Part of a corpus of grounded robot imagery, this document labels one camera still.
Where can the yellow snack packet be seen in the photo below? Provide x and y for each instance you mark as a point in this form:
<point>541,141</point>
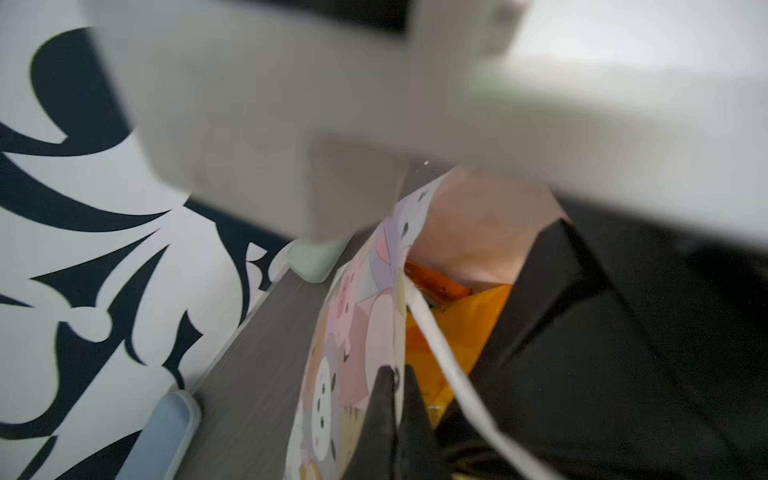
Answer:
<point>466,324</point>

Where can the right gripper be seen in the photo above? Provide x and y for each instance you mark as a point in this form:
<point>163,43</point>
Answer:
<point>627,350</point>

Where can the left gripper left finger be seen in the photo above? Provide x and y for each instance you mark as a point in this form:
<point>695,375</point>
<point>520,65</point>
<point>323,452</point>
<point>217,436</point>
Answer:
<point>373,458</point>

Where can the orange snack packet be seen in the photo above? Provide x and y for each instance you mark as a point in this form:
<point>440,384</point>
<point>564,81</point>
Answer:
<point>437,287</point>

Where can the cartoon animal paper bag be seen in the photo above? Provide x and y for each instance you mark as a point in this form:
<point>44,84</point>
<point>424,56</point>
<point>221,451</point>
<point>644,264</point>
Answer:
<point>476,228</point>

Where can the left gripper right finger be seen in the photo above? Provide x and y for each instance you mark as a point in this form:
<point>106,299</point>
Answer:
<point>417,454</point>

